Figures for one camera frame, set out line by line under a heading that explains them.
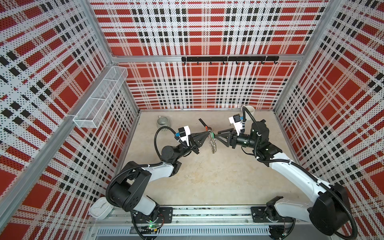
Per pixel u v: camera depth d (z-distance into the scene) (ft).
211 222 2.41
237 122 2.09
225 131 2.29
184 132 1.95
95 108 2.97
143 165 1.65
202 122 3.76
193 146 2.07
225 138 2.16
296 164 1.61
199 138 2.13
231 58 2.92
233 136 2.07
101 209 2.40
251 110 3.66
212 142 2.18
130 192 1.43
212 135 2.26
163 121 3.65
